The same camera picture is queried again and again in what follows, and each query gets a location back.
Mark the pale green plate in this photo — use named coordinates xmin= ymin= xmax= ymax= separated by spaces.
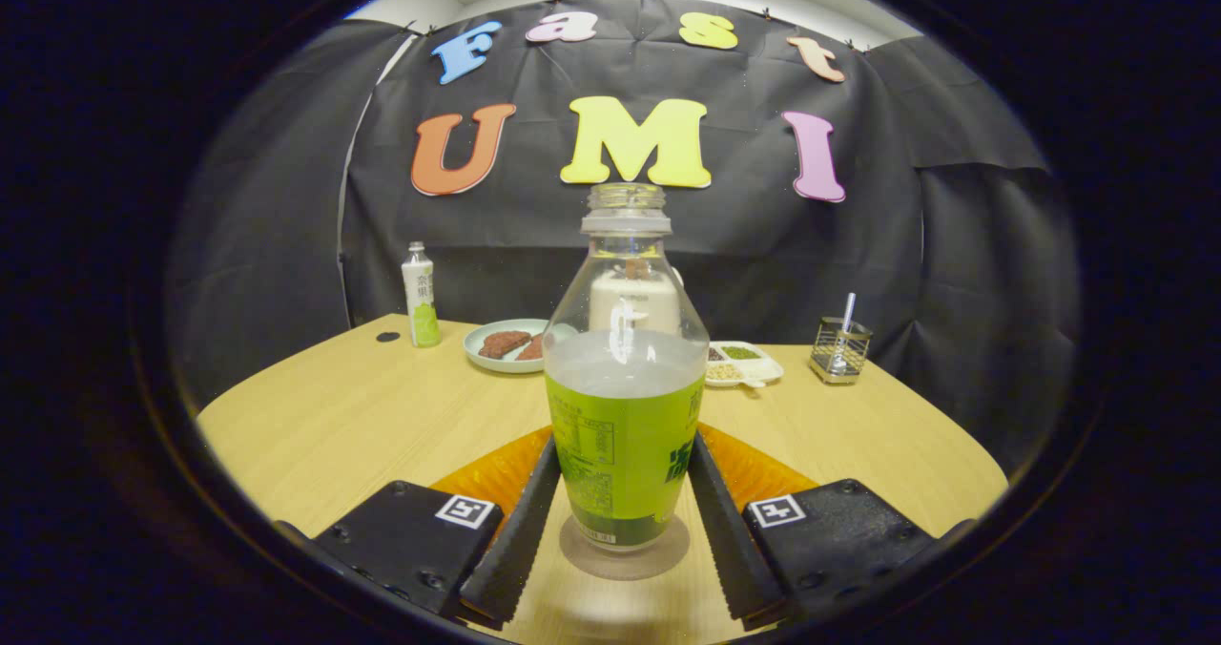
xmin=463 ymin=318 xmax=564 ymax=375

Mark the wooden table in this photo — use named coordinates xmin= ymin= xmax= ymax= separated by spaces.
xmin=196 ymin=313 xmax=1010 ymax=644

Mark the cream toaster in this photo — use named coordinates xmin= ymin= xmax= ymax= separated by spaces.
xmin=589 ymin=263 xmax=685 ymax=336

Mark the clear green label juice bottle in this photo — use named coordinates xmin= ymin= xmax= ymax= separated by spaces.
xmin=542 ymin=183 xmax=711 ymax=553

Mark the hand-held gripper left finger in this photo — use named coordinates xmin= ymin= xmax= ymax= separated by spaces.
xmin=310 ymin=426 xmax=562 ymax=627

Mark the white divided snack tray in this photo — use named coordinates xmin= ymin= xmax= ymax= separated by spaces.
xmin=704 ymin=341 xmax=785 ymax=388

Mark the round brown coaster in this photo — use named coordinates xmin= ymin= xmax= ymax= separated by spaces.
xmin=558 ymin=514 xmax=691 ymax=582

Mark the white spoon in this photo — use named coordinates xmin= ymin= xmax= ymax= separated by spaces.
xmin=835 ymin=292 xmax=858 ymax=374

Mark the white green capped bottle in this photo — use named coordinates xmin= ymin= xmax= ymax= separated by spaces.
xmin=401 ymin=241 xmax=443 ymax=348

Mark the wire mesh holder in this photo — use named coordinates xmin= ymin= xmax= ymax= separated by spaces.
xmin=809 ymin=316 xmax=873 ymax=385

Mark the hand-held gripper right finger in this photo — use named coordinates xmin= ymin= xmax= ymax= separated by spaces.
xmin=689 ymin=423 xmax=941 ymax=627

